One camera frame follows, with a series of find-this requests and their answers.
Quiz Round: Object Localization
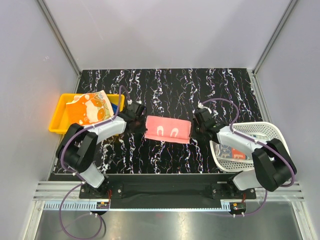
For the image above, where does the pink white towel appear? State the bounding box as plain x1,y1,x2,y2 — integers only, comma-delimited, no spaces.
144,115,192,144

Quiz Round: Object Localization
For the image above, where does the multicolour rabbit letter towel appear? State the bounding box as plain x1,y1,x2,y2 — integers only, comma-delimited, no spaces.
213,133,263,164

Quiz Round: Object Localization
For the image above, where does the orange patterned towel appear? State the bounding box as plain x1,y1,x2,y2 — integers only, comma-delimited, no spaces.
66,90,114,126

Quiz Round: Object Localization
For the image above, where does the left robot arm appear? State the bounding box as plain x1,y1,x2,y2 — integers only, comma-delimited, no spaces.
55,102,147,198

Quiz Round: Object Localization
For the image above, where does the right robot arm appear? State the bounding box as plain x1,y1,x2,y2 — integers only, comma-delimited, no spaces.
193,108,297,199

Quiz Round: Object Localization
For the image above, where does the white plastic basket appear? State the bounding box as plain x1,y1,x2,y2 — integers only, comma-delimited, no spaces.
209,121,289,173

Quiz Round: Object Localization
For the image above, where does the yellow plastic bin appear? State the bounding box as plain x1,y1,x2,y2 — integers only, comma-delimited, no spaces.
48,93,126,135

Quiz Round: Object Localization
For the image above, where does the right controller board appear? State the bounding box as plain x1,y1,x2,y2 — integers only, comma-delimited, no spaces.
231,202,247,212

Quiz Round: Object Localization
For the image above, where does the controller board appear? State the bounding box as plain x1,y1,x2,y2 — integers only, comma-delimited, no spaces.
231,202,247,212
96,201,110,210

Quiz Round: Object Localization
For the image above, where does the left controller board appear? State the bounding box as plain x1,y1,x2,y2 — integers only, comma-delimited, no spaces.
96,201,110,210

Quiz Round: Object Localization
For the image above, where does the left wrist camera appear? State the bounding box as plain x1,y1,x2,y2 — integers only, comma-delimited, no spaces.
127,99,142,106

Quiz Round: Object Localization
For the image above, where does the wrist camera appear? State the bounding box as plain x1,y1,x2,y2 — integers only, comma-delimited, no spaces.
197,102,212,114
127,99,142,106

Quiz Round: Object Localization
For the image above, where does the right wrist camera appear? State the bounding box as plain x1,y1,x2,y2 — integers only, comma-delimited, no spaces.
197,102,212,114

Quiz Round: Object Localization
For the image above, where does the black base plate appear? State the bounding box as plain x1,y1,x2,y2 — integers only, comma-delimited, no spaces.
79,173,257,211

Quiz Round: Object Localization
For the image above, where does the left aluminium frame post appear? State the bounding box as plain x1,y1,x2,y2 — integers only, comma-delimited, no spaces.
36,0,82,77

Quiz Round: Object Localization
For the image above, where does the aluminium frame post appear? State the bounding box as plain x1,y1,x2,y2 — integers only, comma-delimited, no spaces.
252,0,301,76
36,0,82,77

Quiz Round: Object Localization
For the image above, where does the right aluminium frame post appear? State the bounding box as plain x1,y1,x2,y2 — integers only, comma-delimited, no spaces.
252,0,301,76

